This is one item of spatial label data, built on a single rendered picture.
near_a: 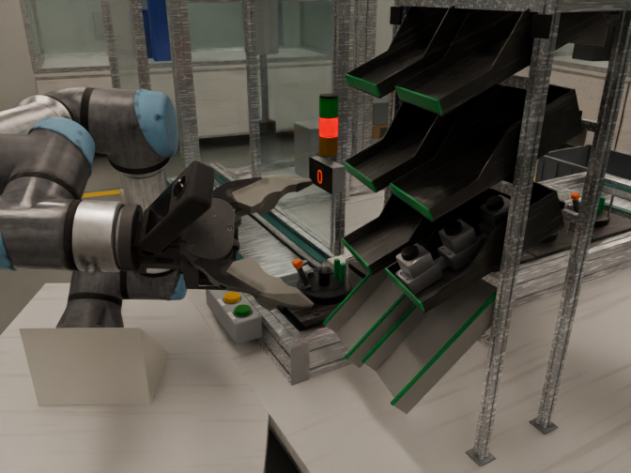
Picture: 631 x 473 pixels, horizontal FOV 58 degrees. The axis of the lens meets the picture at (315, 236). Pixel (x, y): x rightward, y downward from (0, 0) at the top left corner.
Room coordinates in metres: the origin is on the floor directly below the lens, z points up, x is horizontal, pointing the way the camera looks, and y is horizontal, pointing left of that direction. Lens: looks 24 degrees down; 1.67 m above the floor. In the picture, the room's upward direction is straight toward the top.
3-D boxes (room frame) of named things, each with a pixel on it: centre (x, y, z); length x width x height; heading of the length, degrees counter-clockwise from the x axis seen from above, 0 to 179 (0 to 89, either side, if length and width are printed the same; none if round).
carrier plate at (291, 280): (1.25, -0.02, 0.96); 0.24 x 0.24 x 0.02; 29
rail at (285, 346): (1.42, 0.24, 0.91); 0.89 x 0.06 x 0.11; 29
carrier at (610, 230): (1.73, -0.89, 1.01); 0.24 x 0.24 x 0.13; 29
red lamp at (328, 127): (1.47, -0.03, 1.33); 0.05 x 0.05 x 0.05
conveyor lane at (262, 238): (1.53, 0.10, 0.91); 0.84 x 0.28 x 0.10; 29
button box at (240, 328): (1.22, 0.21, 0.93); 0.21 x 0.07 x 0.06; 29
